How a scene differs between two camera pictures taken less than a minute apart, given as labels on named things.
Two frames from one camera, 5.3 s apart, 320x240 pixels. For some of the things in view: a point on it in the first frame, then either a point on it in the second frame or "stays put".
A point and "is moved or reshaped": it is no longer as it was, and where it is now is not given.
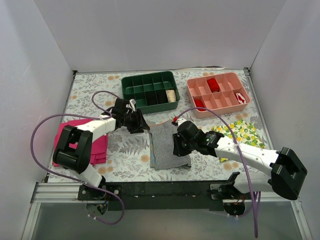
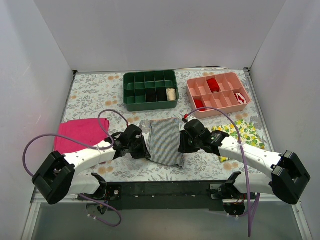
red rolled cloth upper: x=213 y=85 stays put
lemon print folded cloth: x=244 y=132 stays put
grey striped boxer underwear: x=161 y=147 is moved or reshaped
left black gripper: x=138 y=122 → x=139 y=147
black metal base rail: x=159 y=195 stays put
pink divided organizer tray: x=222 y=93 stays put
